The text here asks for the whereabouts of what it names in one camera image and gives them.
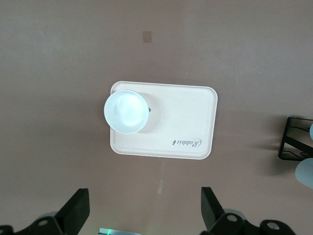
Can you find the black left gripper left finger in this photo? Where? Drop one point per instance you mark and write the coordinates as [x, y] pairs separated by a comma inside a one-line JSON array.
[[73, 210]]

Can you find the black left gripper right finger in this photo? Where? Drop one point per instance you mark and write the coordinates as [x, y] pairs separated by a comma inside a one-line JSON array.
[[211, 208]]

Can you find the light blue plastic cup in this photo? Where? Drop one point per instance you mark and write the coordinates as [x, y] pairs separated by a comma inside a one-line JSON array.
[[311, 131]]

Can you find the beige plastic tray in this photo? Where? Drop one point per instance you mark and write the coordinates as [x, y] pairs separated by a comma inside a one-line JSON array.
[[171, 117]]

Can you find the grey plastic cup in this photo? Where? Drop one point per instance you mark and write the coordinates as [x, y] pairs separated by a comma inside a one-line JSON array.
[[305, 173]]

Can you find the white bowl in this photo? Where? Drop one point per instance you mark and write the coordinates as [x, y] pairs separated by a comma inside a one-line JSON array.
[[126, 111]]

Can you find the small brown tape patch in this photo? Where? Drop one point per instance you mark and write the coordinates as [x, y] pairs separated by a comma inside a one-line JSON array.
[[147, 36]]

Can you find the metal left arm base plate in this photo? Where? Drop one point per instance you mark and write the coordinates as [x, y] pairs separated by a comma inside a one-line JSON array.
[[117, 231]]

